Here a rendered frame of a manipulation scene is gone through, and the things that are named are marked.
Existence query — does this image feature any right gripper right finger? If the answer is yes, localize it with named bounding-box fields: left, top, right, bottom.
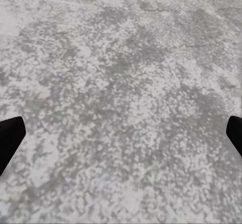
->
left=226, top=116, right=242, bottom=156

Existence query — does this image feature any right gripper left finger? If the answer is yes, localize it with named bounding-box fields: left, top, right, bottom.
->
left=0, top=116, right=26, bottom=176

